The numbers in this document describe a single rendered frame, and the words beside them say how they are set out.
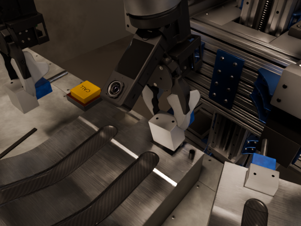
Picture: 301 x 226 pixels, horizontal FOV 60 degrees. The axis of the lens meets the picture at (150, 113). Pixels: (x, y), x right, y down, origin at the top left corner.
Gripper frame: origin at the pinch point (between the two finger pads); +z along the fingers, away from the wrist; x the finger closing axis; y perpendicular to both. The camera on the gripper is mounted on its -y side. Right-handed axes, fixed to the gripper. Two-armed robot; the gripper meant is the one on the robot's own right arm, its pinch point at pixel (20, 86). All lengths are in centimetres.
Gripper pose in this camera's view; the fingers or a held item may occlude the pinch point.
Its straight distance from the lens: 60.1
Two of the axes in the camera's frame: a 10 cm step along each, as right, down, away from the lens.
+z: 0.0, 7.3, 6.8
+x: -7.6, -4.4, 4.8
